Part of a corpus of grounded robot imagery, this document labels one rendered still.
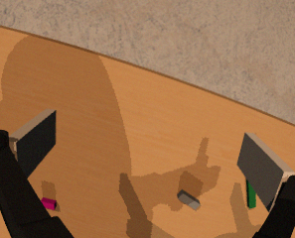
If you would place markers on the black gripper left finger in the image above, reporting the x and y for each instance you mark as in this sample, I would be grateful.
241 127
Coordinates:
24 214

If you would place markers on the green rod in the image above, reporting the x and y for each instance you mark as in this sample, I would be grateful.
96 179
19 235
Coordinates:
251 195

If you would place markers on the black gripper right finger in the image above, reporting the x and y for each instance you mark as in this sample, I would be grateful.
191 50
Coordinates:
274 183

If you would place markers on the magenta rod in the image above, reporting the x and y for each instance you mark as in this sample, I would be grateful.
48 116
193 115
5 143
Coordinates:
49 203

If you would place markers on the grey rod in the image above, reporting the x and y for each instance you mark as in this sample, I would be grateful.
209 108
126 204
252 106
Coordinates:
188 199

